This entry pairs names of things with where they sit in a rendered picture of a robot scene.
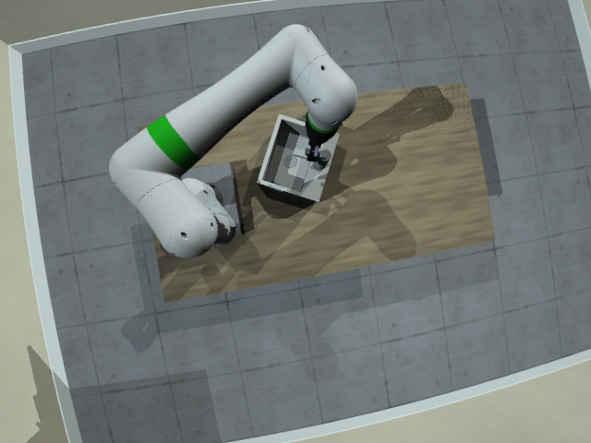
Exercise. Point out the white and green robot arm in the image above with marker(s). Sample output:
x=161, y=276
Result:
x=148, y=168

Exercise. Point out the dark grey square basin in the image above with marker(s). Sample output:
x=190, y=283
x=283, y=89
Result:
x=287, y=174

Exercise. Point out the black mixer tap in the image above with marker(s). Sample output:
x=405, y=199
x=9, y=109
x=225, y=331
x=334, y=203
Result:
x=321, y=161

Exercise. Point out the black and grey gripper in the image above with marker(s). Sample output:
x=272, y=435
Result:
x=314, y=152

